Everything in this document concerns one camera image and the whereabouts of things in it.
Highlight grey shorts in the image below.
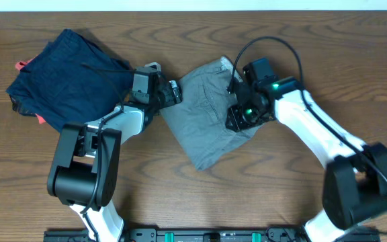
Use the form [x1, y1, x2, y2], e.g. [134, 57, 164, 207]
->
[161, 56, 259, 171]

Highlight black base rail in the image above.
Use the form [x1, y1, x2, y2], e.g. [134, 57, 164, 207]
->
[43, 227, 381, 242]

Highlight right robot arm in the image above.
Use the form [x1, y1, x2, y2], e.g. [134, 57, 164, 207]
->
[226, 58, 387, 241]

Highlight folded navy blue garment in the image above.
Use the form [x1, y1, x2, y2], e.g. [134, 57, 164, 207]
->
[6, 29, 133, 131]

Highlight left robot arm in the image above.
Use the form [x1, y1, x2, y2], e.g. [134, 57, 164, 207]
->
[44, 62, 182, 241]

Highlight folded red garment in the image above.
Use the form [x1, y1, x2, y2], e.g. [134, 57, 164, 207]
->
[15, 59, 46, 124]

